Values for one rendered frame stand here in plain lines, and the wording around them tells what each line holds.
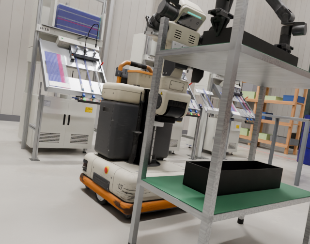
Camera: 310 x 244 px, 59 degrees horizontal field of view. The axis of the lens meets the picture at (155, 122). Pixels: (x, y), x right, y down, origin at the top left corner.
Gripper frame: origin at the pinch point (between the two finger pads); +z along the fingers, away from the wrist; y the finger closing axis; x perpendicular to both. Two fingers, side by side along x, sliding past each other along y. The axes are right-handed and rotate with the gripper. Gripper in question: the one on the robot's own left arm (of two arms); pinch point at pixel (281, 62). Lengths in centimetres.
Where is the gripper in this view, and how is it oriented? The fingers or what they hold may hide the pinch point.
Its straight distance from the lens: 173.1
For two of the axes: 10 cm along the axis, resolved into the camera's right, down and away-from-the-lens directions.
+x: -6.2, -1.2, 7.8
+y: 7.7, 0.7, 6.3
